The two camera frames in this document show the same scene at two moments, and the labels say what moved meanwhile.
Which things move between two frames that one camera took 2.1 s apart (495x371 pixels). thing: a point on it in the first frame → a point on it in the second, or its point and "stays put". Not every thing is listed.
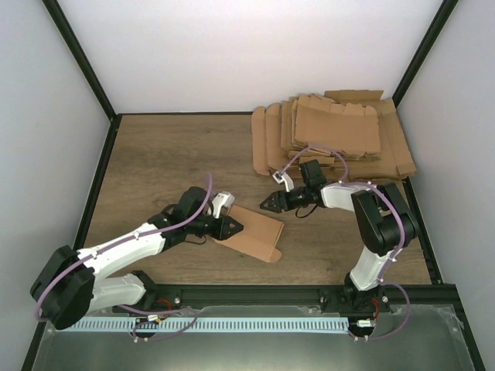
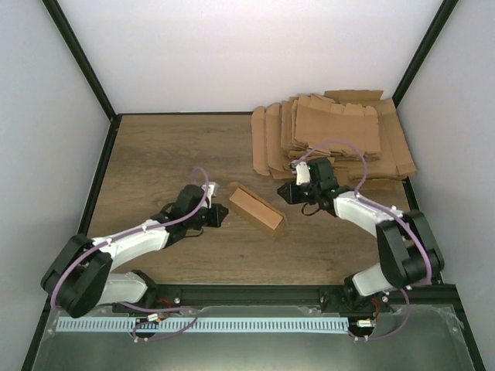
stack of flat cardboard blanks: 356,135 stays put
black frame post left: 60,18 stays put
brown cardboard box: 258,236 → 262,214
